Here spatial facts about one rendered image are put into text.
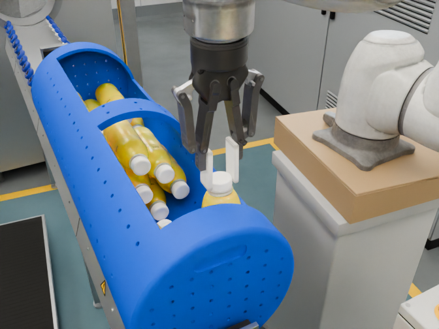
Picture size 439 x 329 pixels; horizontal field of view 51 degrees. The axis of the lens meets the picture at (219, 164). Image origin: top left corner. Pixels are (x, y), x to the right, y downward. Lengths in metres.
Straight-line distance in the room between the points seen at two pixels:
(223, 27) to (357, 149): 0.61
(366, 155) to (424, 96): 0.20
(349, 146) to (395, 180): 0.13
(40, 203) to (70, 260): 0.53
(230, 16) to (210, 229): 0.28
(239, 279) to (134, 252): 0.16
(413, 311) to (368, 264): 0.47
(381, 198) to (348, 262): 0.21
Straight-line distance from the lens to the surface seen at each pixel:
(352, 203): 1.01
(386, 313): 1.46
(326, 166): 1.06
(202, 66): 0.59
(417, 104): 0.99
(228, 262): 0.68
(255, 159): 3.01
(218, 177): 0.71
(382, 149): 1.10
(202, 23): 0.56
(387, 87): 1.01
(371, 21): 2.53
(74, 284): 2.31
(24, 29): 2.61
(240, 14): 0.56
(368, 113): 1.04
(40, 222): 2.45
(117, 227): 0.74
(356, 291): 1.29
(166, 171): 0.98
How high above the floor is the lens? 1.67
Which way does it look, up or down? 34 degrees down
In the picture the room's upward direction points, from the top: straight up
